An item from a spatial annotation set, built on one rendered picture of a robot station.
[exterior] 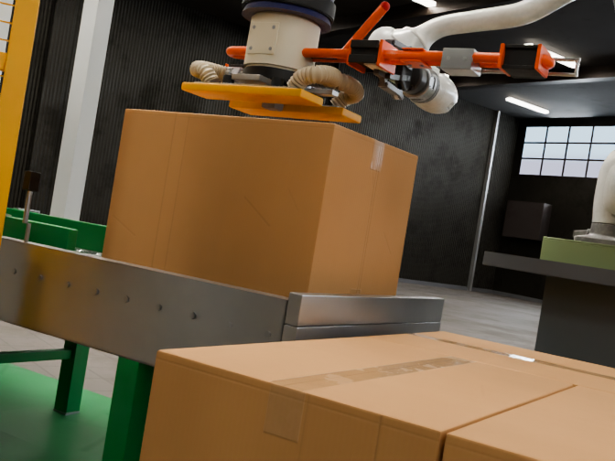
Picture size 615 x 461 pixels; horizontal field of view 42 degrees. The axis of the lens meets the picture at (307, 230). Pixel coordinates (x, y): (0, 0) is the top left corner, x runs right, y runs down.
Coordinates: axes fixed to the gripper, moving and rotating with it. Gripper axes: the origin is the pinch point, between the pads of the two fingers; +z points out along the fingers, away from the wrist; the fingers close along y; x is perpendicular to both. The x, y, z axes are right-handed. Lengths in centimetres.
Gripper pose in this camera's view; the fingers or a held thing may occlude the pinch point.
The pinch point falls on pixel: (377, 57)
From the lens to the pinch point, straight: 184.6
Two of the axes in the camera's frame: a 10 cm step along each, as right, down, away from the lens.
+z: -5.1, -0.9, -8.5
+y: -1.6, 9.9, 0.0
